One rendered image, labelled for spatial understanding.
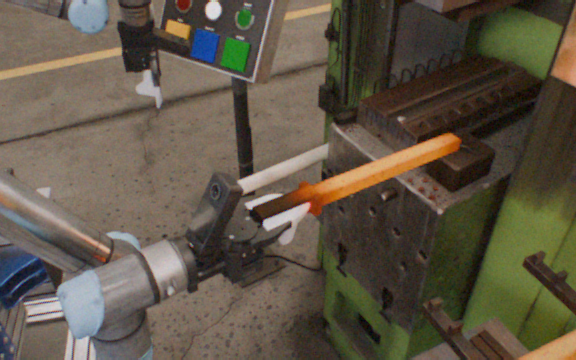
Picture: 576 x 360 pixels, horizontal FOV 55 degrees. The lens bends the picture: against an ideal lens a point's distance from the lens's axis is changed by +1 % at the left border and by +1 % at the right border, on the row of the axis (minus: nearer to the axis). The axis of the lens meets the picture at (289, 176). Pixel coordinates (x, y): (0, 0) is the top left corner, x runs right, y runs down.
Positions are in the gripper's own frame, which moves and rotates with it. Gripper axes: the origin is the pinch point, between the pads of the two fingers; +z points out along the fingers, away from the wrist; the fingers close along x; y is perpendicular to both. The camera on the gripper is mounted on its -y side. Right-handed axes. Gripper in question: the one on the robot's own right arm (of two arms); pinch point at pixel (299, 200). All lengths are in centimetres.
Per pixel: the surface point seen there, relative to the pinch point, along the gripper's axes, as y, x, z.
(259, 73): 16, -60, 29
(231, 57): 13, -66, 25
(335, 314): 93, -30, 40
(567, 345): 10.2, 35.3, 21.6
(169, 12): 8, -89, 18
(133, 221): 114, -127, 6
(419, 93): 13, -27, 55
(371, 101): 14, -32, 44
